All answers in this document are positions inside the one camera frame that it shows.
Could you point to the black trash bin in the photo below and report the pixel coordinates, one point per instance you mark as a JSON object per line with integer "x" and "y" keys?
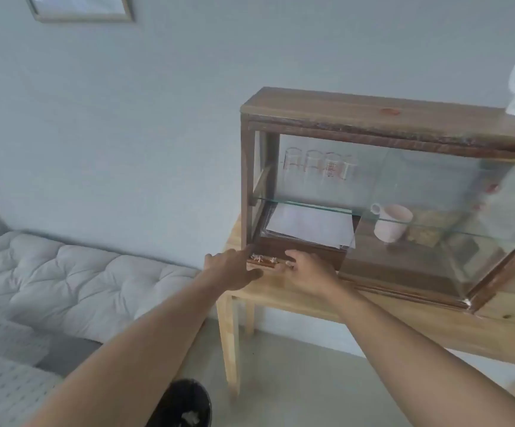
{"x": 181, "y": 400}

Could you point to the wooden framed picture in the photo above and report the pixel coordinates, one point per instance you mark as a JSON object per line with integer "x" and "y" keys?
{"x": 79, "y": 4}

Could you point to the clear bag of snacks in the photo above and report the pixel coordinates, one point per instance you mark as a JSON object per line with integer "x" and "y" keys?
{"x": 426, "y": 231}

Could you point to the patterned grey sheet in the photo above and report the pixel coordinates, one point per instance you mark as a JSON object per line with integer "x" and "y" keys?
{"x": 4, "y": 386}

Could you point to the light wooden table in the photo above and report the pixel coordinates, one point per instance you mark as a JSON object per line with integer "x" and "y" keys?
{"x": 417, "y": 324}

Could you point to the pink mug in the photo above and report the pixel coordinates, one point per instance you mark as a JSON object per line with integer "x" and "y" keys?
{"x": 393, "y": 222}

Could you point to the clear glass with red print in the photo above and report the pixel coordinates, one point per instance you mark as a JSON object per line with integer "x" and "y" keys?
{"x": 292, "y": 162}
{"x": 309, "y": 163}
{"x": 326, "y": 165}
{"x": 345, "y": 168}

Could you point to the white tufted cushion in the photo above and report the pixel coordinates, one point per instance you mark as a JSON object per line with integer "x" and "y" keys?
{"x": 84, "y": 284}

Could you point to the glass shelf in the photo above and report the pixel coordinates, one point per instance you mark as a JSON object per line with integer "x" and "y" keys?
{"x": 310, "y": 206}

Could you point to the person's right hand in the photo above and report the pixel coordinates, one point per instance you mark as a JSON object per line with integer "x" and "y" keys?
{"x": 315, "y": 275}

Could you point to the person's left hand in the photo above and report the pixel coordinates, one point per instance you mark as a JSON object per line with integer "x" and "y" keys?
{"x": 230, "y": 271}

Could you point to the wooden glass display cabinet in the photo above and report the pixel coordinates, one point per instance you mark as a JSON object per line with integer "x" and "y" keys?
{"x": 328, "y": 106}

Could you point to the person's right forearm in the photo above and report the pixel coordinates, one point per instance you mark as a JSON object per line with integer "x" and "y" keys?
{"x": 417, "y": 364}

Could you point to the stack of white papers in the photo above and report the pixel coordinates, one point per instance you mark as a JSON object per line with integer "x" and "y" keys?
{"x": 306, "y": 224}

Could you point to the plain grey blanket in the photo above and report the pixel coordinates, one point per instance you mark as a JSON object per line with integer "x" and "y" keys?
{"x": 68, "y": 353}

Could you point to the person's left forearm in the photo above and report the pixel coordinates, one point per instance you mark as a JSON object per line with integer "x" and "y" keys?
{"x": 141, "y": 351}

